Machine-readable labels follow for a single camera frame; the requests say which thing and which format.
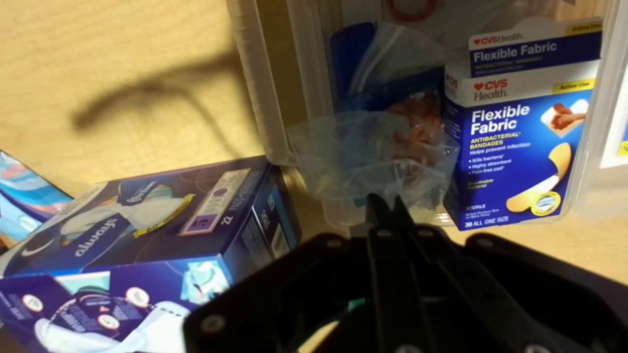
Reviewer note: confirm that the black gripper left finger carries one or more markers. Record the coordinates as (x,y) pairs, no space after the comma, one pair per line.
(400,324)

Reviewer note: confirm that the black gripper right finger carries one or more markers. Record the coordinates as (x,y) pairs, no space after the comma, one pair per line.
(502,322)

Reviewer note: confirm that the clear plastic bag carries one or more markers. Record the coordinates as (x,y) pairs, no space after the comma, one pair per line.
(385,134)

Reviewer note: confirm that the blue bandage box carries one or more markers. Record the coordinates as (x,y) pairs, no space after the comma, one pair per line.
(516,104)

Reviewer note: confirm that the clear plastic organizer box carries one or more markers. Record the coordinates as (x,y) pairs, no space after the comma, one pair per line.
(285,53)

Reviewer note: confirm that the blue wipes package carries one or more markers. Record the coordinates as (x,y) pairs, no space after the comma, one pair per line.
(26,201)

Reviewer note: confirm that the purple pad box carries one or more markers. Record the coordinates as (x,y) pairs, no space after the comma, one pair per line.
(122,267)

